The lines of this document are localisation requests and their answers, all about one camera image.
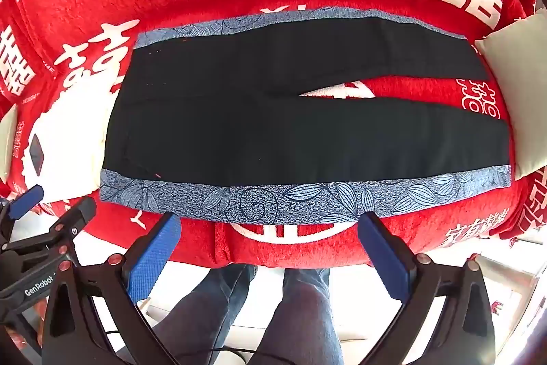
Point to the person's left leg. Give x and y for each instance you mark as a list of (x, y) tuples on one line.
[(205, 305)]

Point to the cream white cloth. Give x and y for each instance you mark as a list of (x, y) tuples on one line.
[(72, 125)]

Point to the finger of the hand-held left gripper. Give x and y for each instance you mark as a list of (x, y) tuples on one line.
[(79, 213), (25, 200)]

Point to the person's right leg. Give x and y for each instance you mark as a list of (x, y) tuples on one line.
[(303, 313)]

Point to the person's leg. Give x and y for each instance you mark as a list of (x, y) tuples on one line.
[(205, 305), (303, 313)]

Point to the black pants blue floral stripes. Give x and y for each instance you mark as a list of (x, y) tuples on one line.
[(256, 134)]

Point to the small black object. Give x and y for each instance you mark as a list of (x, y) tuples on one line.
[(36, 151)]

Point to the cream pillow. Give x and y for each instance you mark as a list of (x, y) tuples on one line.
[(6, 142), (521, 91)]

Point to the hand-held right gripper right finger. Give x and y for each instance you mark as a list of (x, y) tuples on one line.
[(384, 258)]

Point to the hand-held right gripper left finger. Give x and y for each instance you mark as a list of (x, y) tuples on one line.
[(151, 262)]

